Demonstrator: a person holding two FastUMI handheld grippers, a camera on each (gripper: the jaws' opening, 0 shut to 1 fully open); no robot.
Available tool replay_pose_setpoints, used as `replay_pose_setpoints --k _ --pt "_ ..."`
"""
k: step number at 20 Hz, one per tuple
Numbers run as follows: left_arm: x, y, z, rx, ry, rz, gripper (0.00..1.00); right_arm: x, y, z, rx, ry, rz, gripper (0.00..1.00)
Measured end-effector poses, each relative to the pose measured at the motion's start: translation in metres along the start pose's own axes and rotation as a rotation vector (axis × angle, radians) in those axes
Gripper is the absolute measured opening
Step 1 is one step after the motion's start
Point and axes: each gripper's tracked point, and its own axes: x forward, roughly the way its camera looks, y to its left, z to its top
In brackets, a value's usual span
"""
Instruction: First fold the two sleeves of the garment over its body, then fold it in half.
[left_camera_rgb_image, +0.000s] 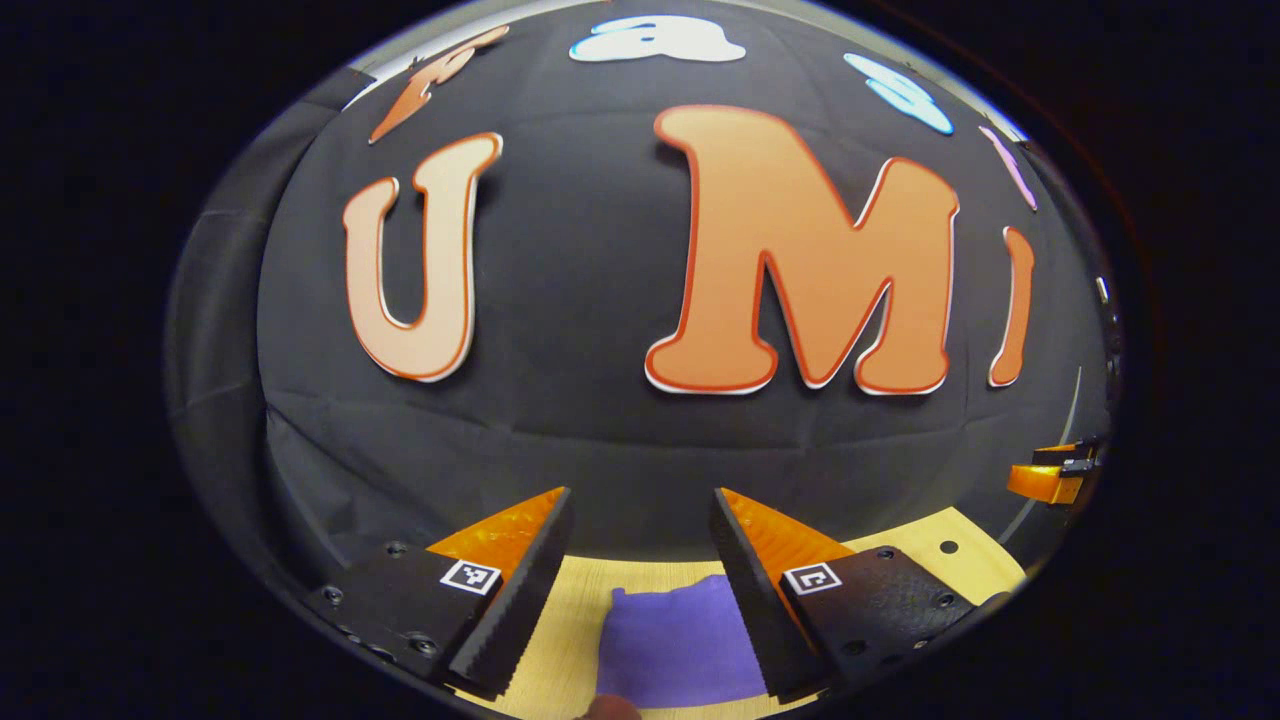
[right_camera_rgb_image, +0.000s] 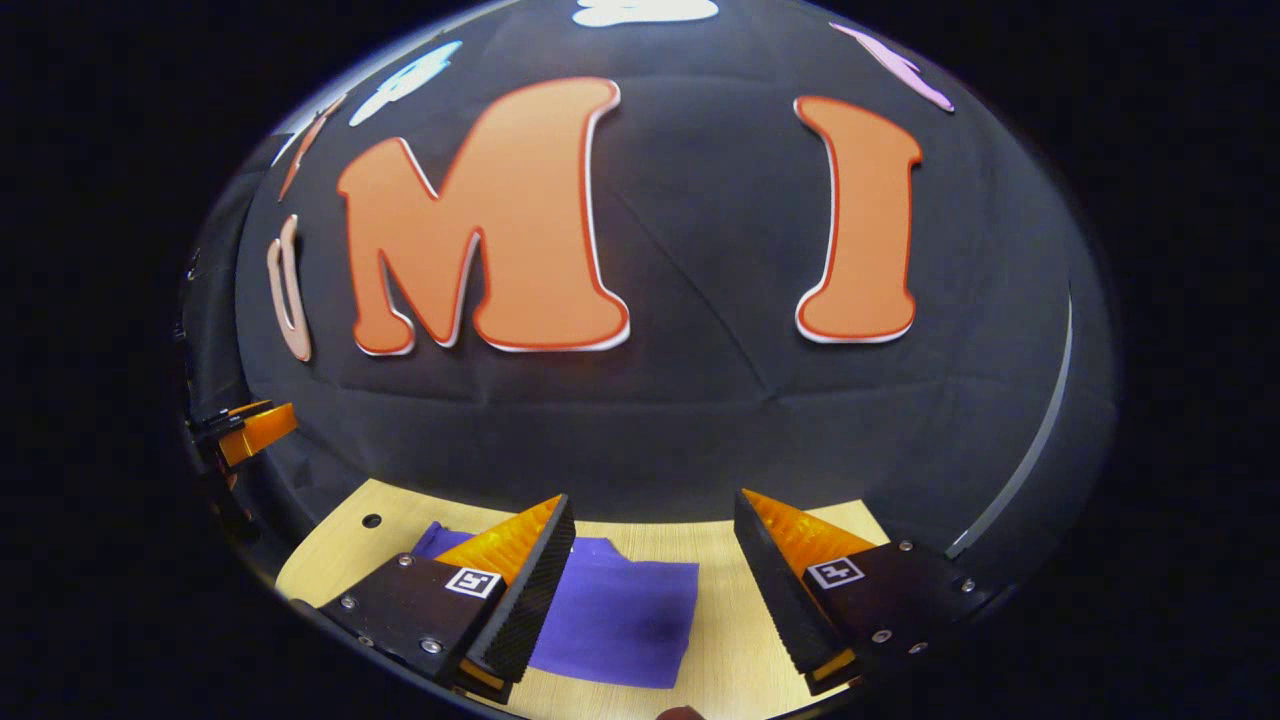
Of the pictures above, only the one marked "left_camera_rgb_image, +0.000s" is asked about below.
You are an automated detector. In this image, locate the black backdrop cloth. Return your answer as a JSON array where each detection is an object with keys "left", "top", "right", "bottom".
[{"left": 163, "top": 0, "right": 1126, "bottom": 601}]

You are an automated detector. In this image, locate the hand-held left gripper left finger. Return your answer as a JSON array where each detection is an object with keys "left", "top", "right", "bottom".
[{"left": 303, "top": 485, "right": 577, "bottom": 699}]

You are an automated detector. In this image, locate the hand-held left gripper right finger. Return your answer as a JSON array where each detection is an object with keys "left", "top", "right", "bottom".
[{"left": 708, "top": 487, "right": 979, "bottom": 704}]

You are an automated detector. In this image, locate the purple knit garment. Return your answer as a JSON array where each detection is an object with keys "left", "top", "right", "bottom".
[{"left": 597, "top": 573, "right": 771, "bottom": 709}]

